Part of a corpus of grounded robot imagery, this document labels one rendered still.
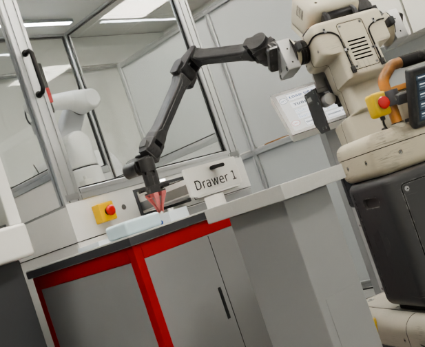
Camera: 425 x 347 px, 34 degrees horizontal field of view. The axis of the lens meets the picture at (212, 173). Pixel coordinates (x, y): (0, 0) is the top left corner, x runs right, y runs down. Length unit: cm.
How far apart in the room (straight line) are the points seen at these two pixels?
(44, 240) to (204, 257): 83
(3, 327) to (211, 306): 62
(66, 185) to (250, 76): 226
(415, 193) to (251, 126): 274
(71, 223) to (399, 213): 120
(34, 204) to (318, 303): 137
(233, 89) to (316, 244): 300
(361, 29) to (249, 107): 227
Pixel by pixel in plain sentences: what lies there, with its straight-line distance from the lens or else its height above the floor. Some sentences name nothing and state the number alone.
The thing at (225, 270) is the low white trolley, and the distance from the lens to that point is 223.
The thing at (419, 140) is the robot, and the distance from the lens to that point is 209.
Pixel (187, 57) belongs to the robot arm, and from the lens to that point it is 281.
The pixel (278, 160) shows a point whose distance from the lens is 460.
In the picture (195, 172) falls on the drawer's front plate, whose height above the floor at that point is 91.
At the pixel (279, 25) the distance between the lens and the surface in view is 448.
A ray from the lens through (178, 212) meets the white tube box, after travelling 251.
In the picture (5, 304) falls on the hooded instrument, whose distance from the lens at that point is 224.
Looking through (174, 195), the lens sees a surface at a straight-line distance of 268.
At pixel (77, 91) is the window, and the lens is 284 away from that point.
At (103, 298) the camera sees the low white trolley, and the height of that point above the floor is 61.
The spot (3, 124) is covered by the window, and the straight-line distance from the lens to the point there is 290.
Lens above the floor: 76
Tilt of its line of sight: 3 degrees up
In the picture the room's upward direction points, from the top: 19 degrees counter-clockwise
